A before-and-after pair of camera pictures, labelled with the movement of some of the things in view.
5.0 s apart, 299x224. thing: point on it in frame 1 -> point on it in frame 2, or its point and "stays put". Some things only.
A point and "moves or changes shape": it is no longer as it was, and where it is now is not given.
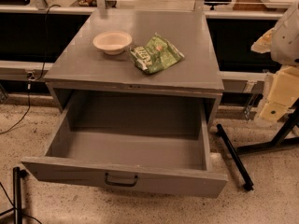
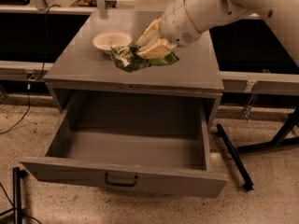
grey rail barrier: x=35 y=38 stays put
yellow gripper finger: x=284 y=88 -> x=161 y=49
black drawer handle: x=120 y=184 stays put
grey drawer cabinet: x=81 y=68 stays put
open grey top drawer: x=132 y=140 stays put
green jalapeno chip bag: x=156 y=53 moves or changes shape
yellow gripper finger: x=263 y=45 -> x=151 y=34
